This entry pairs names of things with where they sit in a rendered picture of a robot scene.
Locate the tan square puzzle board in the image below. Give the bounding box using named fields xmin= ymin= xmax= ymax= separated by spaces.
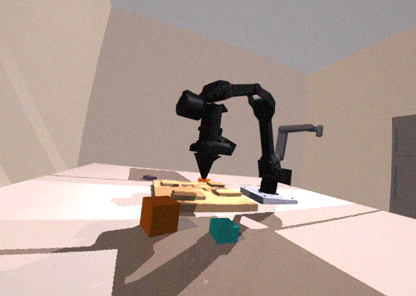
xmin=152 ymin=180 xmax=258 ymax=213

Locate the orange cube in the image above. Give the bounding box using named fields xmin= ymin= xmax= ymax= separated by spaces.
xmin=140 ymin=196 xmax=181 ymax=237

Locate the teal cube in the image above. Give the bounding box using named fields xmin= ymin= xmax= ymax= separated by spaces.
xmin=209 ymin=218 xmax=239 ymax=244

